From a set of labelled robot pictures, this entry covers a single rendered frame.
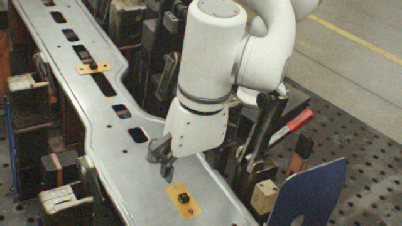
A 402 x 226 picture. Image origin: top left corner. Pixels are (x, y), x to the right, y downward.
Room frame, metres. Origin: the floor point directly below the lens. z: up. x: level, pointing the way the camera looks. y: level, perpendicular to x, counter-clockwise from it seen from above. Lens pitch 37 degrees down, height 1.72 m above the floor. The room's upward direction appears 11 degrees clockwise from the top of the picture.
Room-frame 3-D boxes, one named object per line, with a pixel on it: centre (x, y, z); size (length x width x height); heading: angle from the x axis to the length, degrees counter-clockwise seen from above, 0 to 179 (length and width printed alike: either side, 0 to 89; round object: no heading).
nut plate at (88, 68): (1.04, 0.28, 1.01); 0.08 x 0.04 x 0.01; 127
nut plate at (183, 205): (0.67, 0.00, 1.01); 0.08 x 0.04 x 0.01; 36
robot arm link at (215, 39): (0.66, 0.00, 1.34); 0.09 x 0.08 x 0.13; 79
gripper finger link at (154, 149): (0.64, 0.04, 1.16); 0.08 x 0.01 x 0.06; 126
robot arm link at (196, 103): (0.67, 0.00, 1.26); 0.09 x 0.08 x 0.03; 127
